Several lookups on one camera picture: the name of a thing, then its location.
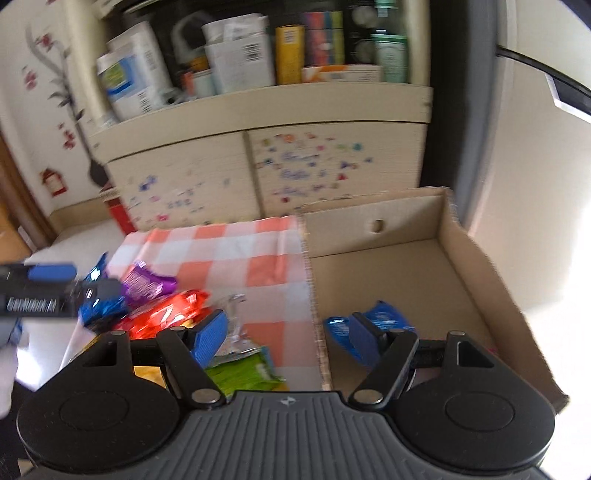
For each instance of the white plastic jug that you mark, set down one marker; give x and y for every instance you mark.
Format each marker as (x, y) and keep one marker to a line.
(189, 39)

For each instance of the green snack packet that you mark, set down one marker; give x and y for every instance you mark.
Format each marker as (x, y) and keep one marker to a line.
(240, 374)

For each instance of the black bar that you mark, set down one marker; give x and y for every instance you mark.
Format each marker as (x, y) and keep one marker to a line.
(549, 76)

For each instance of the flower vase wall sticker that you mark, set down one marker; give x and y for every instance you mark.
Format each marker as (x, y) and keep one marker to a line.
(62, 92)

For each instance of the red snack packet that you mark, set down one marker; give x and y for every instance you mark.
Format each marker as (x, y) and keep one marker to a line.
(166, 314)

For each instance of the red patterned box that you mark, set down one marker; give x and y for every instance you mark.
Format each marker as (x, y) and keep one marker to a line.
(119, 210)

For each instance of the cream cabinet with stickers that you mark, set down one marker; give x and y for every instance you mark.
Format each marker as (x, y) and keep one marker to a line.
(221, 184)

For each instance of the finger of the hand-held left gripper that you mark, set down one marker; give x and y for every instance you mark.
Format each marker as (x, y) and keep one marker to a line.
(51, 271)
(99, 288)

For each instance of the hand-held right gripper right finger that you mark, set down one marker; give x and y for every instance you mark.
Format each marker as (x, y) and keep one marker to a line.
(364, 341)

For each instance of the white box with barcode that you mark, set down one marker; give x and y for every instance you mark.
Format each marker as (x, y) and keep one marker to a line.
(240, 60)

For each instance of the green jar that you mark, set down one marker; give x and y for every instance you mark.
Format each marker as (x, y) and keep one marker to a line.
(391, 57)

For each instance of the orange white flat box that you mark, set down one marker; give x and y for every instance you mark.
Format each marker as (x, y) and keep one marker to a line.
(341, 74)

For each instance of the orange white checkered tablecloth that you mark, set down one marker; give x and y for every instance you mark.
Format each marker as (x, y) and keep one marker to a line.
(258, 258)

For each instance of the yellow box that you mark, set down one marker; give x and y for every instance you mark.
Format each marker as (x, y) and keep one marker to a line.
(290, 54)

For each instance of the blue snack packet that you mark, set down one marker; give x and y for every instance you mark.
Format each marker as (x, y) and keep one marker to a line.
(104, 311)
(339, 330)

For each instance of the white carton with blue label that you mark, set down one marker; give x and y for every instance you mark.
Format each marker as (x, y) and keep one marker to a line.
(136, 69)

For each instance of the purple snack packet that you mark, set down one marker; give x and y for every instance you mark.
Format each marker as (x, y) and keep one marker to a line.
(145, 284)

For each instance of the person's left forearm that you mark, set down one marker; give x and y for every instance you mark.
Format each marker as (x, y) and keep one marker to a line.
(7, 369)

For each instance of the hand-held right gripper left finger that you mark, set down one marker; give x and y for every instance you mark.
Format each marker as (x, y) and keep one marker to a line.
(210, 337)

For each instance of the silver clear snack packet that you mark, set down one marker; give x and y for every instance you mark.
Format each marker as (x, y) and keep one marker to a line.
(235, 318)

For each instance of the wooden door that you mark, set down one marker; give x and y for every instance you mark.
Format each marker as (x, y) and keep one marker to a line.
(16, 198)

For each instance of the cardboard box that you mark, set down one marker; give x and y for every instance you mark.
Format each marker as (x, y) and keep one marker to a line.
(406, 267)

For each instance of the yellow snack packet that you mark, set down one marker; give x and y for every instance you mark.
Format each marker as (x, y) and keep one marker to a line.
(150, 374)

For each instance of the colourful striped box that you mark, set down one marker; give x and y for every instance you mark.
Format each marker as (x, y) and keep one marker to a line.
(323, 39)

